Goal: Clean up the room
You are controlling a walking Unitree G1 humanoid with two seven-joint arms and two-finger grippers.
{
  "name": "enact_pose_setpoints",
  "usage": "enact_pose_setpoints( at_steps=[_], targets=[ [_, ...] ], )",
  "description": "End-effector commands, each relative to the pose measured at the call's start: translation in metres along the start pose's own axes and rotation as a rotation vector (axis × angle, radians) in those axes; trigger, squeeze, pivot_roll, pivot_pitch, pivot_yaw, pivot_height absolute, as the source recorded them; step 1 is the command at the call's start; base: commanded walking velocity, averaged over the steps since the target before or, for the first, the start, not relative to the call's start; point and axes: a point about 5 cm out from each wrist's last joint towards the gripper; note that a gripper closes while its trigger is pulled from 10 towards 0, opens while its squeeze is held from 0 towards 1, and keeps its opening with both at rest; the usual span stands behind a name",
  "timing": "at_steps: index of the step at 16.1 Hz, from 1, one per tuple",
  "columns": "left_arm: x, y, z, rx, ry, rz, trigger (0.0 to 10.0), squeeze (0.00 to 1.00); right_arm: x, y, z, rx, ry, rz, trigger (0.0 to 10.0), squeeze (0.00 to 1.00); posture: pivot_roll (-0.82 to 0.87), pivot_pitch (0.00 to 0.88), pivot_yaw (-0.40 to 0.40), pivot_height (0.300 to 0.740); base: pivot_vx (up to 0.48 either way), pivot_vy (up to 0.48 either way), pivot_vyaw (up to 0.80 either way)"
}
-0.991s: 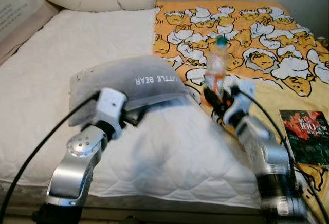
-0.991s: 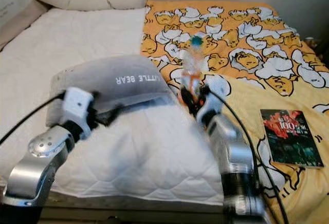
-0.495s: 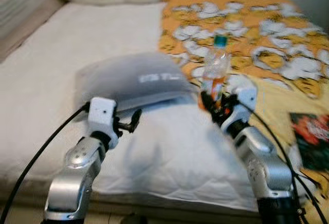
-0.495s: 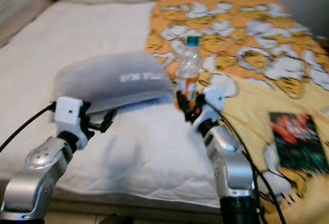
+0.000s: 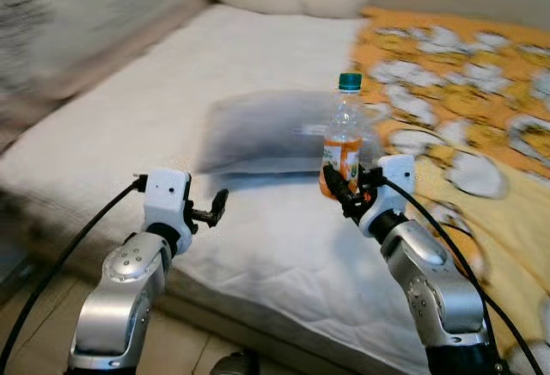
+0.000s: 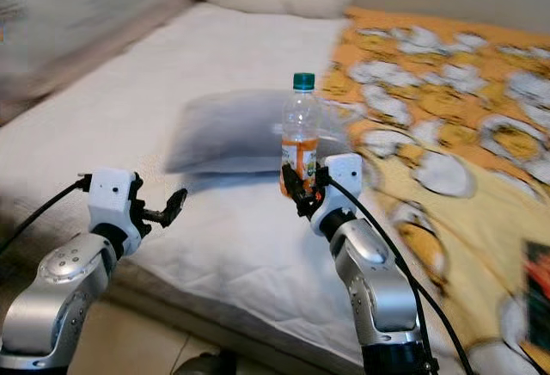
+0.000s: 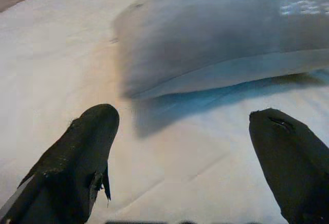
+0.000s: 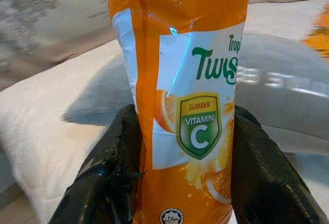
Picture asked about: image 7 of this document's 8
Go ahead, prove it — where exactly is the white quilted mattress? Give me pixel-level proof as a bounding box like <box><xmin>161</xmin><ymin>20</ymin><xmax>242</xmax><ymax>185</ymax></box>
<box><xmin>0</xmin><ymin>0</ymin><xmax>329</xmax><ymax>224</ymax></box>

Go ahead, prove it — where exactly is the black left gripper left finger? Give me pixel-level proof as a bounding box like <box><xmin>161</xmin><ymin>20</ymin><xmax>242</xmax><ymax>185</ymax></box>
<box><xmin>0</xmin><ymin>103</ymin><xmax>120</xmax><ymax>224</ymax></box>

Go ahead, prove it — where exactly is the grey bear pillow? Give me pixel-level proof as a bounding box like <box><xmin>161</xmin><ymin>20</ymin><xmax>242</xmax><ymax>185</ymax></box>
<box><xmin>112</xmin><ymin>0</ymin><xmax>329</xmax><ymax>101</ymax></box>

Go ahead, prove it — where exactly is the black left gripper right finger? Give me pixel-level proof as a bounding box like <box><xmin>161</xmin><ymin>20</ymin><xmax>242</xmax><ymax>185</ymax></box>
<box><xmin>249</xmin><ymin>107</ymin><xmax>329</xmax><ymax>224</ymax></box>

